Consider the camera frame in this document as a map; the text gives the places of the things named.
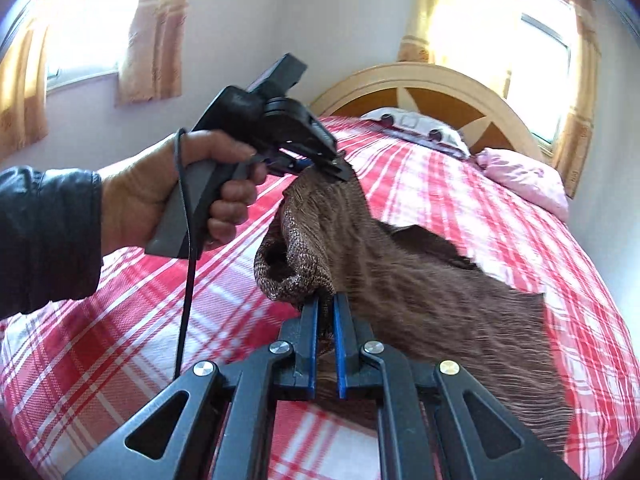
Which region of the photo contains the brown knit sweater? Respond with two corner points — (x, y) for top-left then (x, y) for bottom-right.
(254, 168), (572, 454)

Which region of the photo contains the black leather sleeve forearm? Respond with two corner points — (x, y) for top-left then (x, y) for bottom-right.
(0, 166), (102, 320)

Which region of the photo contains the left hand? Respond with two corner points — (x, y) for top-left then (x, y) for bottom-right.
(98, 130), (267, 256)

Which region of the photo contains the red plaid bed sheet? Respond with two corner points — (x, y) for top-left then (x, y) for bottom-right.
(1, 118), (639, 479)

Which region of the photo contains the yellow curtain left window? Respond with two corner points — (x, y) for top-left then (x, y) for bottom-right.
(117, 0), (188, 105)

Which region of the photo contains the white patterned pillow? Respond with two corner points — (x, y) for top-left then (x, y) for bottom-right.
(361, 107), (471, 160)

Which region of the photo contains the cream wooden headboard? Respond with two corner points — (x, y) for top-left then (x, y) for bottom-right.
(310, 62), (546, 162)

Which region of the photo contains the yellow curtain far left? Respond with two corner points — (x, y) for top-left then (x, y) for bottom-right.
(0, 18), (48, 159)

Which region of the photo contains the pink pillow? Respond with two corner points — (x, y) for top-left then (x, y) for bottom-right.
(474, 148), (570, 222)

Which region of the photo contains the right window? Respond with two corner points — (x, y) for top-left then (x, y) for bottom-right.
(506, 0), (572, 148)

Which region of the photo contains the yellow curtain right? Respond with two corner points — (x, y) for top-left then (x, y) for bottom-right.
(551, 0), (601, 198)

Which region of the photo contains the black cable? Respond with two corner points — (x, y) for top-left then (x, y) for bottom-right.
(171, 127), (202, 380)

